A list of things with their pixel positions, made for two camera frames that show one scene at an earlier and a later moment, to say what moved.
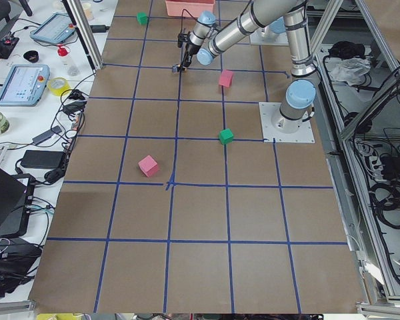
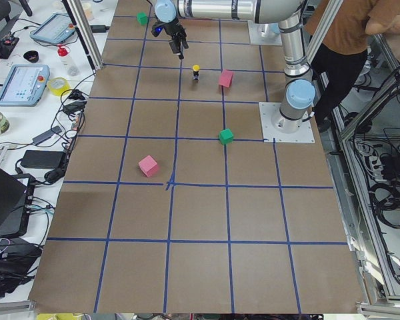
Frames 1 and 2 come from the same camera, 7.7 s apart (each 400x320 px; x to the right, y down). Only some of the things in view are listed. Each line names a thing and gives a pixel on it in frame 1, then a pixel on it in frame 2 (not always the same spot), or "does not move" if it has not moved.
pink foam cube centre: [226, 78] does not move
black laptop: [9, 203] does not move
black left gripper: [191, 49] to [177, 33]
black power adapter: [47, 159] does not move
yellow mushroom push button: [175, 67] to [196, 68]
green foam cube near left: [226, 136] does not move
